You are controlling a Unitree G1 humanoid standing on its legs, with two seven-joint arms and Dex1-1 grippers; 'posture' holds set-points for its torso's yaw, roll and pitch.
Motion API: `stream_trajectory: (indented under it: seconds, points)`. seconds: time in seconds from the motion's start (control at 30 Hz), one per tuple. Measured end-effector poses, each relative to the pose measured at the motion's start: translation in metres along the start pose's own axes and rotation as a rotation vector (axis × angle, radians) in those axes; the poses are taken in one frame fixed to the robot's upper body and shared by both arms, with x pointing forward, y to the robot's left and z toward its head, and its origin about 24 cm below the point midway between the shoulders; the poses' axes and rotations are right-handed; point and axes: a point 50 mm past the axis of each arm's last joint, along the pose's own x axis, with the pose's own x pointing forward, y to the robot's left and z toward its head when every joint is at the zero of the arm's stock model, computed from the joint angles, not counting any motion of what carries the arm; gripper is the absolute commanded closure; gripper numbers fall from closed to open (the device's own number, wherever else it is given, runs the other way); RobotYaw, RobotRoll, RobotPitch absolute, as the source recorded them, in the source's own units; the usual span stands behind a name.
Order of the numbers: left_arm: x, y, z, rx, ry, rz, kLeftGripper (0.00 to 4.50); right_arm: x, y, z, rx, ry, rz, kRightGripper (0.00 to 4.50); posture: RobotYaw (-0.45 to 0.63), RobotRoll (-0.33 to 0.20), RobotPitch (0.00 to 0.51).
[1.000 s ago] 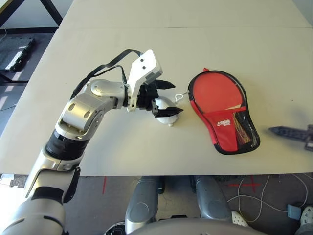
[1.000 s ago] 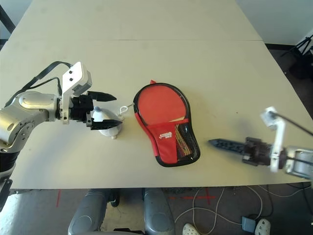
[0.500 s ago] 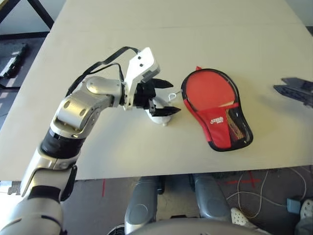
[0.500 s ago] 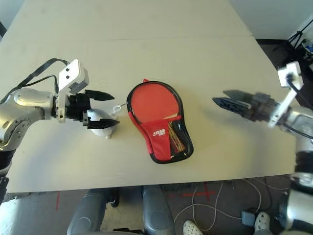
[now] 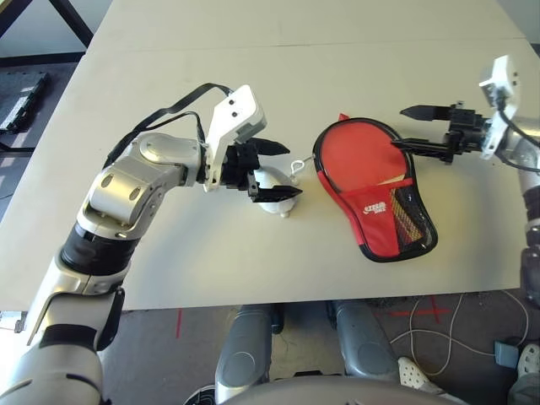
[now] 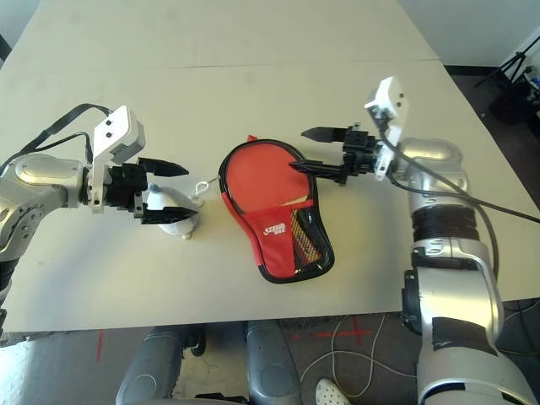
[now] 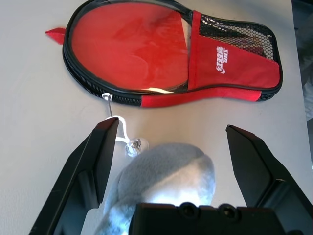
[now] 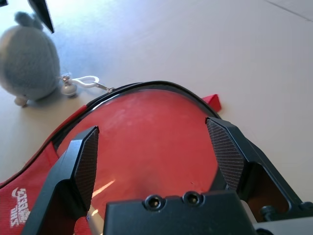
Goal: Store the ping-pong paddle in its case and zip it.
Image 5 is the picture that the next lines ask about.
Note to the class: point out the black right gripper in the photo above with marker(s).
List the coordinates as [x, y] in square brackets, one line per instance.
[464, 131]

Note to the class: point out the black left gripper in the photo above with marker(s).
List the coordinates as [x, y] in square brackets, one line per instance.
[240, 166]

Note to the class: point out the person's grey trouser leg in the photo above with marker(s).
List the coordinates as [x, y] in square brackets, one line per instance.
[525, 390]

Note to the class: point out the grey power adapter box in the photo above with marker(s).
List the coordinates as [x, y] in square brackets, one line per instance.
[506, 354]

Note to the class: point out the black support post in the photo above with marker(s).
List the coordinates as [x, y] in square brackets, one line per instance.
[276, 320]

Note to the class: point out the grey plush zipper charm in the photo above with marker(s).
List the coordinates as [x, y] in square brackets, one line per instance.
[274, 179]

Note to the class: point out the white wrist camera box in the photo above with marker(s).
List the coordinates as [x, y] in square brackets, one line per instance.
[236, 114]
[506, 76]

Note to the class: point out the white perforated clog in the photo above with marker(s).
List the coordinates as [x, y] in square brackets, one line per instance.
[415, 375]
[529, 358]

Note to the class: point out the red and black paddle case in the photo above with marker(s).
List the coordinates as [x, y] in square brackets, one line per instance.
[371, 228]

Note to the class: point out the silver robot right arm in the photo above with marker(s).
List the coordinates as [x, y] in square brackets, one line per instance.
[527, 135]

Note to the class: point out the black and white sneaker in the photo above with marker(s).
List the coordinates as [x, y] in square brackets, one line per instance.
[202, 396]

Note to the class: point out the grey robot leg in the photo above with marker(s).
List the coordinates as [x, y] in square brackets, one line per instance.
[244, 354]
[363, 341]

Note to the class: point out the red ping-pong paddle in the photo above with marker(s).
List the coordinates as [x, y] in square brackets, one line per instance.
[358, 147]

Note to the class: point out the grey robot left leg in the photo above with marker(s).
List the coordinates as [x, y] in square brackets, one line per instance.
[244, 354]

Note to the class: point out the black metal table frame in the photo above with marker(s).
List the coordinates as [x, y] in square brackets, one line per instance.
[71, 25]

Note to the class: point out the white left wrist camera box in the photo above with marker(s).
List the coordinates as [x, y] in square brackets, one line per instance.
[236, 114]

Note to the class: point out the grey robot right leg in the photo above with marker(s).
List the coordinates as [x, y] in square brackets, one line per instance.
[363, 341]

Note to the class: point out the grey robot torso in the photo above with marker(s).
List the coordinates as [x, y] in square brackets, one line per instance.
[337, 392]

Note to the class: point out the dark foam floor mat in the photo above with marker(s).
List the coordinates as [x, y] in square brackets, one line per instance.
[12, 322]

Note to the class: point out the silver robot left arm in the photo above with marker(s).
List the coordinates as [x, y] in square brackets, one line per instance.
[126, 177]

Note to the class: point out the black flat floor device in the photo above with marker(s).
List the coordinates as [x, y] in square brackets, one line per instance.
[21, 101]

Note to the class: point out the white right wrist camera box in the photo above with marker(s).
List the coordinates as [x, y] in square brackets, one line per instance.
[506, 76]

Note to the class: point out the red floor tape line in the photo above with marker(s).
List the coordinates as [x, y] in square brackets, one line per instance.
[179, 322]

